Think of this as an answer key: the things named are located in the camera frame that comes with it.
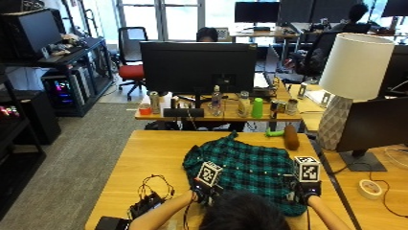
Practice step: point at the white marker cube left glove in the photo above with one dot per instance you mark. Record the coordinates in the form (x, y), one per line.
(209, 173)

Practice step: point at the black flat device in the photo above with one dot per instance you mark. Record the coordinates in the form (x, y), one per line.
(110, 223)

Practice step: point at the white tape roll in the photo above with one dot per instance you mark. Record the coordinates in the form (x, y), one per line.
(369, 189)

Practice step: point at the black electronics box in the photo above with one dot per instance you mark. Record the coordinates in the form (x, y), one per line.
(145, 204)

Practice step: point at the green plastic cup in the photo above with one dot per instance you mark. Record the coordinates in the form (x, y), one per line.
(256, 108)

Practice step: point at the large black monitor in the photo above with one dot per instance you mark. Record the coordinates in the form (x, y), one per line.
(197, 67)

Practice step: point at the green plastic toy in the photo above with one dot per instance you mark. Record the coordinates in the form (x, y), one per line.
(274, 133)

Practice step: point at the red seat office chair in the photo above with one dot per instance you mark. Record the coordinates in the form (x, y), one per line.
(132, 60)

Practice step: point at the black background monitor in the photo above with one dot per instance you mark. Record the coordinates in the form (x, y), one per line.
(256, 12)

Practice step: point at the glass jar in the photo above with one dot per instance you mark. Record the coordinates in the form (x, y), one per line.
(291, 107)

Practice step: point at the white marker cube right glove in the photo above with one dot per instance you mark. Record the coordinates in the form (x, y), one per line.
(307, 168)

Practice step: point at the red cup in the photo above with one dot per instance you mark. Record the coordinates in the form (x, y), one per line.
(145, 110)

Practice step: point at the brown cylinder roller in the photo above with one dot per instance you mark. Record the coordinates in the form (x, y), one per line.
(291, 138)

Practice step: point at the black shelf unit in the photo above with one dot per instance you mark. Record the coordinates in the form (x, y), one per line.
(80, 73)

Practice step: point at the black office chair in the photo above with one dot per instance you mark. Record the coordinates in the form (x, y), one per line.
(316, 54)

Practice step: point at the dark monitor behind lamp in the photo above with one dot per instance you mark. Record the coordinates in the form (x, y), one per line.
(396, 72)

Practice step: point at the green plaid shirt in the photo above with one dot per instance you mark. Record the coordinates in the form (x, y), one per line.
(250, 163)

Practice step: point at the computer tower coloured lights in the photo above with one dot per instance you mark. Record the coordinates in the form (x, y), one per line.
(64, 90)

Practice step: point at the wooden desk with bottles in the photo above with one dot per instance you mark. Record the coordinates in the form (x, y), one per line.
(229, 116)

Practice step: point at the person's right hand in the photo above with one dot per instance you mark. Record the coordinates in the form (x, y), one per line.
(308, 189)

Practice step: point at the dark drink can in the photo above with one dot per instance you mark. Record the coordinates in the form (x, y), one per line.
(274, 109)

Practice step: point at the black low cabinet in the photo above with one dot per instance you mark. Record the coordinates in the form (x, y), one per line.
(19, 140)

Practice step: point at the white marker cube glove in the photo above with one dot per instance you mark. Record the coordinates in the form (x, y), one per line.
(209, 173)
(307, 168)

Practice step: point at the black screen on shelf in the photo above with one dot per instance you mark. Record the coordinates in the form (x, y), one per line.
(32, 30)

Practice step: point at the black monitor on stand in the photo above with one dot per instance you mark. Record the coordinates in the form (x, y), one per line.
(376, 124)

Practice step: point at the clear water bottle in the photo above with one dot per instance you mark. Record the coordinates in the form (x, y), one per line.
(215, 102)

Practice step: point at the beige glass bottle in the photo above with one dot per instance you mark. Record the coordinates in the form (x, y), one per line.
(243, 104)

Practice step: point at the white table lamp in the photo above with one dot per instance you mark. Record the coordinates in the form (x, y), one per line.
(356, 67)

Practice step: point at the person's left hand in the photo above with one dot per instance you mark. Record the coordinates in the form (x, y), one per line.
(203, 192)

